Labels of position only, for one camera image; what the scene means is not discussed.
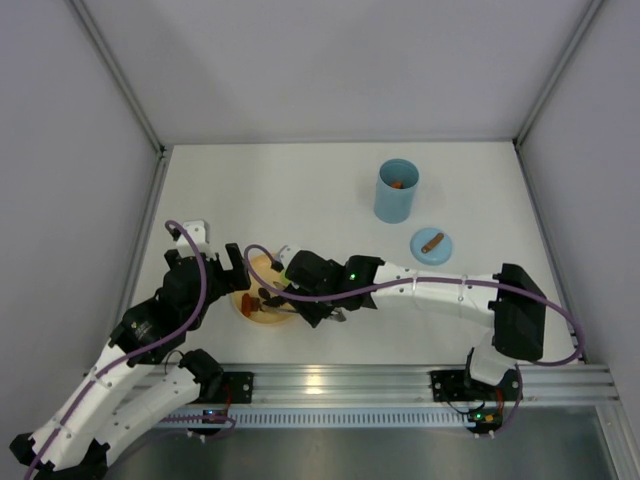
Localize black spiky sea cucumber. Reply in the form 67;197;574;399
263;296;287;308

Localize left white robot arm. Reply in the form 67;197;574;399
10;243;250;479

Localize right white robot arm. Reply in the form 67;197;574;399
278;247;546;386

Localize blue lunch box cup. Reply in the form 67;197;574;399
374;159;420;224

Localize beige round plate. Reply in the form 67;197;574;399
231;254;298;325

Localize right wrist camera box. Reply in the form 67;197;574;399
275;244;301;270

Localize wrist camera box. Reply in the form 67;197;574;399
275;244;301;270
165;220;210;257

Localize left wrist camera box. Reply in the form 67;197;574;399
165;220;210;257

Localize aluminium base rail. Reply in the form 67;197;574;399
224;364;620;408

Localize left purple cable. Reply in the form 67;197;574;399
27;216;240;480

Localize blue lid with brown handle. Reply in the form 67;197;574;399
409;227;453;266

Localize white slotted cable duct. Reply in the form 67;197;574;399
162;410;476;429

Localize left aluminium frame post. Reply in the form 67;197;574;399
65;0;168;325

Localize aluminium frame post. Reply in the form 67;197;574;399
513;0;608;366
65;0;168;325

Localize right aluminium frame post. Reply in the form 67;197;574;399
513;0;608;366

